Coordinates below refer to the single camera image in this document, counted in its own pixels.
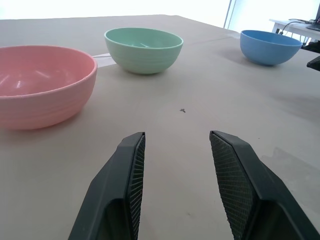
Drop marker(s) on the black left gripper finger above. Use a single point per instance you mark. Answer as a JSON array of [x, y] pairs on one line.
[[113, 185], [315, 63], [312, 47], [252, 185]]

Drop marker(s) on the white side table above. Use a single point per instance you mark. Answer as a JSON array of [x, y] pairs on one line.
[[297, 28]]

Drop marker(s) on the black laptop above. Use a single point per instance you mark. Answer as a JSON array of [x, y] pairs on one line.
[[315, 22]]

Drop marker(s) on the blue plastic bowl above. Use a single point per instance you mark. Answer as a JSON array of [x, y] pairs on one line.
[[268, 48]]

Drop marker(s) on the pink plastic bowl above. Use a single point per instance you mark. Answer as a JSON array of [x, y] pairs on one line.
[[42, 87]]

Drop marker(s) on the green plastic bowl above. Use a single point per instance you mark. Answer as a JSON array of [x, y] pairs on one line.
[[142, 52]]

